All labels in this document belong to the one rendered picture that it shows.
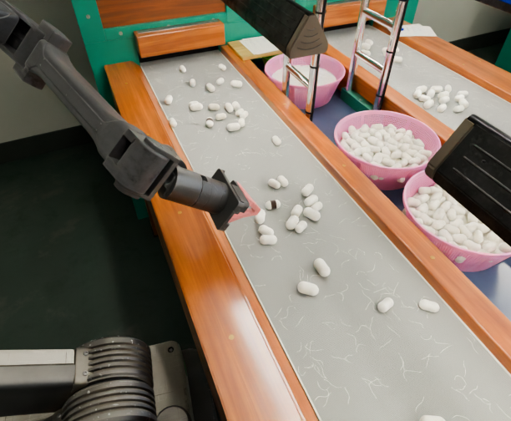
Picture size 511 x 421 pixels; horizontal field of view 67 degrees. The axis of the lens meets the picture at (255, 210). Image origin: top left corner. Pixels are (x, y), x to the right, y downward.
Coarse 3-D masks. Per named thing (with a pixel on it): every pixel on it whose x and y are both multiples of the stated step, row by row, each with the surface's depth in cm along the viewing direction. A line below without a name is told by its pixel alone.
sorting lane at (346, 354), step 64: (192, 64) 137; (192, 128) 108; (256, 128) 108; (256, 192) 89; (320, 192) 89; (256, 256) 75; (320, 256) 75; (384, 256) 75; (320, 320) 66; (384, 320) 66; (448, 320) 66; (320, 384) 58; (384, 384) 58; (448, 384) 58
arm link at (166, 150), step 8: (152, 144) 55; (160, 144) 58; (160, 152) 56; (168, 152) 57; (176, 160) 57; (168, 168) 58; (160, 176) 58; (168, 176) 58; (120, 184) 56; (152, 184) 59; (160, 184) 58; (128, 192) 57; (152, 192) 58
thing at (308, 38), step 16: (224, 0) 90; (240, 0) 83; (256, 0) 78; (272, 0) 74; (288, 0) 70; (240, 16) 84; (256, 16) 78; (272, 16) 73; (288, 16) 69; (304, 16) 66; (272, 32) 73; (288, 32) 69; (304, 32) 67; (320, 32) 68; (288, 48) 68; (304, 48) 69; (320, 48) 70
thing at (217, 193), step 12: (204, 180) 64; (216, 180) 65; (228, 180) 67; (204, 192) 62; (216, 192) 64; (228, 192) 66; (204, 204) 63; (216, 204) 64; (228, 204) 65; (240, 204) 63; (216, 216) 67; (228, 216) 64; (216, 228) 66
